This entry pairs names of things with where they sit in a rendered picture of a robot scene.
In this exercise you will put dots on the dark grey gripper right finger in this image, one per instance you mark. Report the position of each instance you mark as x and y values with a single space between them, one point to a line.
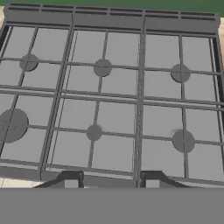
153 178

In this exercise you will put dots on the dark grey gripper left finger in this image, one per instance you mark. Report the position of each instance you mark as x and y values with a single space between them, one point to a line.
70 178

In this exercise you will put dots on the grey gas hob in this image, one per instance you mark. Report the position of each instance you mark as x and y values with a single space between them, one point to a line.
116 96

